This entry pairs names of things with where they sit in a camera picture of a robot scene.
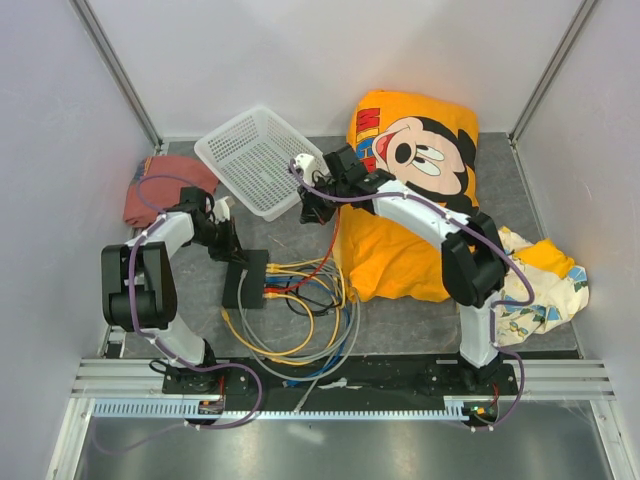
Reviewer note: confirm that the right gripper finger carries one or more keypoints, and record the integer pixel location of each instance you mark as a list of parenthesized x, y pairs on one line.
[(324, 213), (308, 214)]

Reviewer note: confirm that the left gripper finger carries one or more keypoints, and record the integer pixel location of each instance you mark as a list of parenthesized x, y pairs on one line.
[(236, 252), (221, 254)]

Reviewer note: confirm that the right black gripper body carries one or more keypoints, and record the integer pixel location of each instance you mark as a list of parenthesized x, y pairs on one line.
[(331, 189)]

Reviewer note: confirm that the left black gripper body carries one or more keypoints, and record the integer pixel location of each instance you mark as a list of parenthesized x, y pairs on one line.
[(218, 238)]

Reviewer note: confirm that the black network switch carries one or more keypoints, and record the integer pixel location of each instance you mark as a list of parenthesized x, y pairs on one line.
[(244, 284)]

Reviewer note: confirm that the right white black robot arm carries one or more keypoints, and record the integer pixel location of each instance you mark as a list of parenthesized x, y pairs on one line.
[(472, 260)]

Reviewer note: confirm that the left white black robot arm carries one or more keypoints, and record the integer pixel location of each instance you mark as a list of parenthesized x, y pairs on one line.
[(138, 290)]

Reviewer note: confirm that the folded red shirt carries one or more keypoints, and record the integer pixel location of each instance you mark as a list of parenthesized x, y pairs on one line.
[(156, 185)]

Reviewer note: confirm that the white plastic basket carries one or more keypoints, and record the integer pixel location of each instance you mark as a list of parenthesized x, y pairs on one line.
[(250, 155)]

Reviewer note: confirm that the orange Mickey Mouse shirt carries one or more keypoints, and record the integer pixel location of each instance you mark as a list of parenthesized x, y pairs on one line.
[(429, 146)]

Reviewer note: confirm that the cream patterned cloth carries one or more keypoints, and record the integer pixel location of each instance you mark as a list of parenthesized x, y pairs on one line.
[(544, 290)]

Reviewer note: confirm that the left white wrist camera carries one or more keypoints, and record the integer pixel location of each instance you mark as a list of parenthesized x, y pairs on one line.
[(221, 209)]

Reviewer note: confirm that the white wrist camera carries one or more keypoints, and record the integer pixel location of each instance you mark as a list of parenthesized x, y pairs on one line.
[(308, 167), (221, 209)]

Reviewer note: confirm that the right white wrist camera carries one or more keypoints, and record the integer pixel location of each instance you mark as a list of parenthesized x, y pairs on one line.
[(308, 167)]

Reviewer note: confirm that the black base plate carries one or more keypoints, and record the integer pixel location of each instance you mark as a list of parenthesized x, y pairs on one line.
[(431, 375)]

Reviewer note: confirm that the grey slotted cable duct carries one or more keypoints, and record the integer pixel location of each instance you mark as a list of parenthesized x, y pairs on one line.
[(197, 410)]

